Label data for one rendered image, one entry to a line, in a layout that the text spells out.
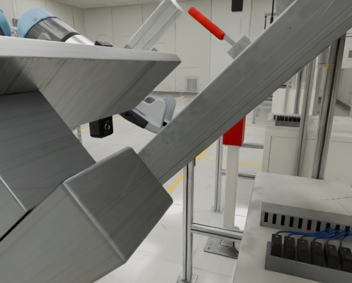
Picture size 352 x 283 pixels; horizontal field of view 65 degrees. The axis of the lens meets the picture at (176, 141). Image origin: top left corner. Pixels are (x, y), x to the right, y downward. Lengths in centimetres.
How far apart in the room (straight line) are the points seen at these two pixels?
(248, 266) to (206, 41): 902
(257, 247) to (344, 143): 130
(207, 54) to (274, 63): 910
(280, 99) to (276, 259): 455
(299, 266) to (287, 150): 131
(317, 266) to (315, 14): 45
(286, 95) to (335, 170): 323
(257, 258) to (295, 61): 45
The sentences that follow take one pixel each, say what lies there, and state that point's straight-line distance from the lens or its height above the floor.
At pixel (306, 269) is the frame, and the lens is 63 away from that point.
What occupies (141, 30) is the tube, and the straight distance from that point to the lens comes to 20.
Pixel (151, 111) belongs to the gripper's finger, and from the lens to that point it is 48.
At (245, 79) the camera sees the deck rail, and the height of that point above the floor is 101.
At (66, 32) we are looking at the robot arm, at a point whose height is 108.
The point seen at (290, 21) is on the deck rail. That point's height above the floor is 107.
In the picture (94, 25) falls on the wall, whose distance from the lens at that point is 1133.
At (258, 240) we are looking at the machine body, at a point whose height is 62.
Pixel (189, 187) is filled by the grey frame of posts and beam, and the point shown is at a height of 50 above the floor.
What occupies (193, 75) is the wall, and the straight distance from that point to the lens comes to 955.
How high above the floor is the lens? 102
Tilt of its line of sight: 16 degrees down
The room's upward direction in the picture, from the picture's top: straight up
